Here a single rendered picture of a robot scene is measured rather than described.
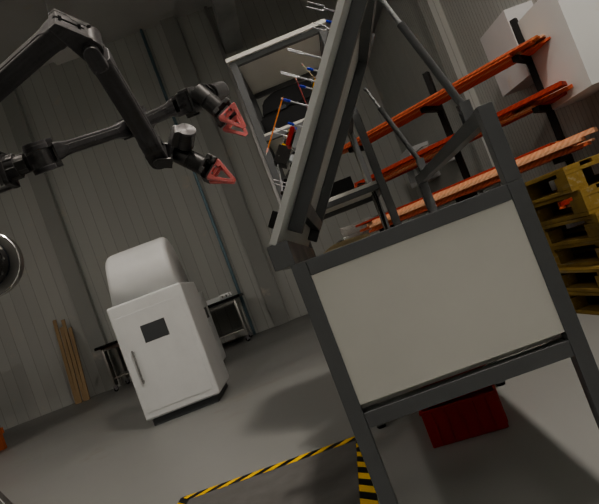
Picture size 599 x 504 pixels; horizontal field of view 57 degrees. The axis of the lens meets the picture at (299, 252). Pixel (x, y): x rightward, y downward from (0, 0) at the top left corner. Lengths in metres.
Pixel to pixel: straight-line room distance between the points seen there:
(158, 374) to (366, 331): 3.71
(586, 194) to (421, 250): 1.83
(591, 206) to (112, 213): 9.50
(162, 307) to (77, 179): 7.08
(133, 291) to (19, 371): 7.20
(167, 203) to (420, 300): 9.95
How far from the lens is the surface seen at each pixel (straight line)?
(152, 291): 4.99
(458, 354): 1.42
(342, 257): 1.37
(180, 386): 4.95
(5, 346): 12.12
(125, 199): 11.37
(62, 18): 1.51
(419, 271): 1.39
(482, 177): 5.28
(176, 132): 1.67
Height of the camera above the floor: 0.77
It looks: 2 degrees up
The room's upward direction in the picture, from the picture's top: 21 degrees counter-clockwise
